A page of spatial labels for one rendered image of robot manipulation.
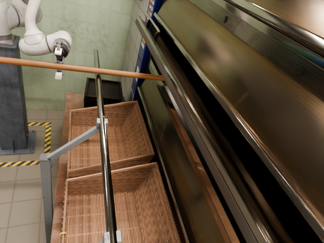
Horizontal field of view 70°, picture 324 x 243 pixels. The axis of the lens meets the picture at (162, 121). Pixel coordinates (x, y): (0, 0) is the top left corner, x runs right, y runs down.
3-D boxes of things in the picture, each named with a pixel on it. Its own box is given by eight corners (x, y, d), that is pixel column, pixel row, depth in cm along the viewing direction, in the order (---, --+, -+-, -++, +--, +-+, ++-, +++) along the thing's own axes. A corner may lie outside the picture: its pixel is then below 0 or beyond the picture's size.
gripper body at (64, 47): (68, 43, 130) (67, 50, 123) (68, 57, 135) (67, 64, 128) (53, 41, 127) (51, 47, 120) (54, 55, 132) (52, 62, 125)
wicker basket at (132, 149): (131, 127, 190) (138, 99, 174) (146, 183, 149) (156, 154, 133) (68, 125, 172) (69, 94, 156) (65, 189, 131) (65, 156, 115)
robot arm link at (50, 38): (74, 52, 139) (51, 56, 138) (74, 43, 151) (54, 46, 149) (67, 34, 132) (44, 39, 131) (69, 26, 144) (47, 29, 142)
